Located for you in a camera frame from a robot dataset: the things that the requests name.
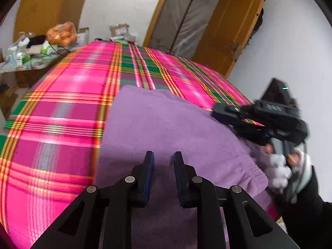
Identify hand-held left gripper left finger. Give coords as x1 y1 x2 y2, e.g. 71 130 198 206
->
31 150 155 249

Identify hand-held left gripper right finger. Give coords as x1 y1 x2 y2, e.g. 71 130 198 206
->
173 151 300 249

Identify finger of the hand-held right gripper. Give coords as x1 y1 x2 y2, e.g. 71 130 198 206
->
231 121 270 146
211 104 260 122

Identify purple fleece pants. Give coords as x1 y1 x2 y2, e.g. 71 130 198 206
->
95 85 273 249

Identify person's right forearm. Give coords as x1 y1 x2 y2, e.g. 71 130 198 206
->
281 166 332 249

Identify person's right hand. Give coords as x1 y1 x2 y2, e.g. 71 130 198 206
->
265 145 312 195

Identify wooden door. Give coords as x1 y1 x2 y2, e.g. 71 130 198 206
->
192 0 270 79

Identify dark hanging clothing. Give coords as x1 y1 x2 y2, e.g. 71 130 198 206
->
249 8 264 44

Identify plastic doorway curtain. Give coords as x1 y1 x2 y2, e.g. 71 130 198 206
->
143 0 234 60

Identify pink green plaid blanket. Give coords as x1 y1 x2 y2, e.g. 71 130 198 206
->
0 40 281 249

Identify brown cardboard box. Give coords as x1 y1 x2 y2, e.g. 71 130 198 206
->
109 24 130 37

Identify cluttered side table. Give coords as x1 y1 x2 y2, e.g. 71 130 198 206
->
0 47 78 89

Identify green tissue pack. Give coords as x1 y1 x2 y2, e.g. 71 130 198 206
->
41 41 59 55

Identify bag of oranges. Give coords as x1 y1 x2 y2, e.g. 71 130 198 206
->
46 22 78 47

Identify black cloth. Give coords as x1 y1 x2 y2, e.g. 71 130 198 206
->
26 35 46 48

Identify wooden wardrobe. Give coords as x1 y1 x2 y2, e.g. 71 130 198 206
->
13 0 93 43

